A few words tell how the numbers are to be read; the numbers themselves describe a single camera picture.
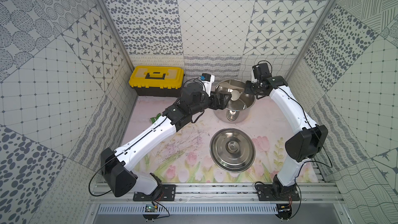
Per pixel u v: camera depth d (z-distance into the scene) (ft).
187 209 2.30
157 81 3.39
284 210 2.39
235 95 3.52
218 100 1.98
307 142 1.52
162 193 2.40
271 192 2.40
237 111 3.12
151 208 2.35
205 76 1.94
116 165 1.30
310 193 2.50
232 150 2.86
